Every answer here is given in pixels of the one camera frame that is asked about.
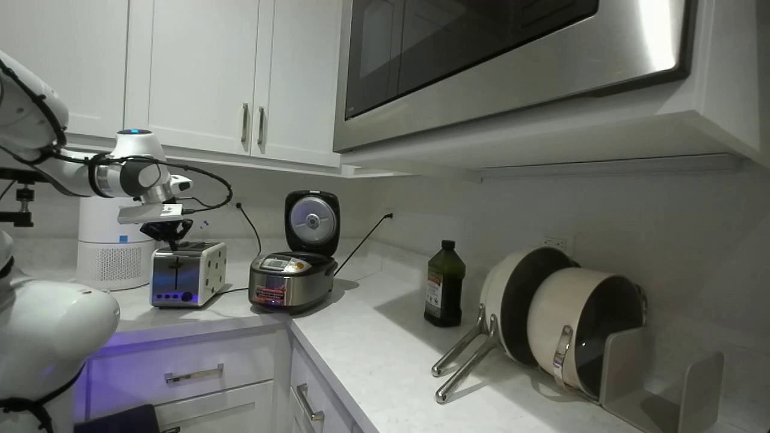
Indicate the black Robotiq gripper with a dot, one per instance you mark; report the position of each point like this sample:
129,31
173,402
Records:
166,230

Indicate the white drawer below toaster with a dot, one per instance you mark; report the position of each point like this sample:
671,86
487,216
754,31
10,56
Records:
129,377

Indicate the grey metal pan rack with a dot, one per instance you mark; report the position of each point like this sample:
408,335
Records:
688,393

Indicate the silver black rice cooker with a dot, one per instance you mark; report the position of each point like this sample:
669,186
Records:
292,281

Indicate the cream cooking pot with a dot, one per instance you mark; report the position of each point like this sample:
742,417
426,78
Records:
562,322

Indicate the white upper cabinet door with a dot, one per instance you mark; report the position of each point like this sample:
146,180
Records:
194,74
301,81
81,63

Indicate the stainless steel microwave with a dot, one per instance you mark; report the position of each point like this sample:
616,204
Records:
514,74

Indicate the stainless steel four-slot toaster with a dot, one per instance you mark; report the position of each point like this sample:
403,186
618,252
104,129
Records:
188,277

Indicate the black camera stand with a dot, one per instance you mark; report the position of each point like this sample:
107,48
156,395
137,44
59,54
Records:
22,200

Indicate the cream frying pan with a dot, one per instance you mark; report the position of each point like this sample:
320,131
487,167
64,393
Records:
538,291
495,297

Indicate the white cylindrical appliance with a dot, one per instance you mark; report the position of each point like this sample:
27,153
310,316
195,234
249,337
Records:
104,250

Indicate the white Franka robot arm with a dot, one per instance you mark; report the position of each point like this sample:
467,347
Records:
122,171

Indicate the dark green glass bottle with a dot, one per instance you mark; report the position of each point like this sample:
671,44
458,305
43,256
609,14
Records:
443,286

